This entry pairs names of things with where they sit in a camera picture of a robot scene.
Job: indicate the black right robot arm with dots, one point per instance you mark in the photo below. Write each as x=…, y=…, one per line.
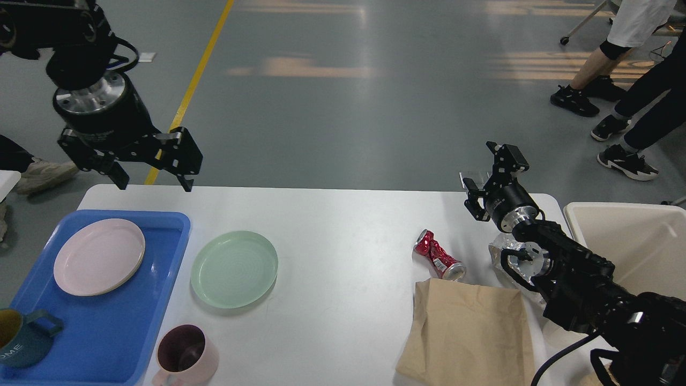
x=645, y=331

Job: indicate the blue plastic tray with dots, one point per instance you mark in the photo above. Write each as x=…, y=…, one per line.
x=107, y=339

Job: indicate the brown paper bag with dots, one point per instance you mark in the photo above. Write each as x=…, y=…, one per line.
x=467, y=334

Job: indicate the green plate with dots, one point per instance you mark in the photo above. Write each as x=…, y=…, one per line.
x=234, y=270

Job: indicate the pink mug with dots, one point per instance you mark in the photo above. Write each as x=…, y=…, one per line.
x=186, y=356

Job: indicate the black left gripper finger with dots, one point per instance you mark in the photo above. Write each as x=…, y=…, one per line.
x=175, y=152
x=87, y=159

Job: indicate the person at left edge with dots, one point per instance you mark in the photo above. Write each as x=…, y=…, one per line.
x=36, y=174

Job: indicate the white chair frame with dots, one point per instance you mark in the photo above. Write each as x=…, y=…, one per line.
x=604, y=5

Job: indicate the white side table corner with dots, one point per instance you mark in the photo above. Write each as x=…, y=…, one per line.
x=8, y=180

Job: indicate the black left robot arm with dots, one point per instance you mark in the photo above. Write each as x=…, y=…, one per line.
x=84, y=45

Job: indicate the crumpled clear plastic wrapper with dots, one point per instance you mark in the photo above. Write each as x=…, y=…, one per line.
x=516, y=263

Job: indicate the pink plate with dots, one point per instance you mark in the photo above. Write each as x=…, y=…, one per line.
x=100, y=257

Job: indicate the person in white shirt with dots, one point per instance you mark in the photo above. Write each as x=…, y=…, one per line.
x=634, y=23

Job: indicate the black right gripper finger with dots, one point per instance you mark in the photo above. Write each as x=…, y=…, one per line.
x=472, y=204
x=509, y=163

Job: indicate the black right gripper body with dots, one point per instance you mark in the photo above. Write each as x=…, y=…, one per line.
x=510, y=205

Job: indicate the person in dark jeans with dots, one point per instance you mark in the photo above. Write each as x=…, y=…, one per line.
x=652, y=108

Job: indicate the crushed red soda can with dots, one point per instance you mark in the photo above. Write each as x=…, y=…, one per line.
x=446, y=266

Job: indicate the beige plastic bin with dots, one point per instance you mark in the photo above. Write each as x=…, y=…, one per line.
x=646, y=242

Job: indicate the dark teal mug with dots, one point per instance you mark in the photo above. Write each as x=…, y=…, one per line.
x=27, y=339

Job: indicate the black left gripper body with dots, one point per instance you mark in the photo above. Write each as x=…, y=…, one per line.
x=108, y=116

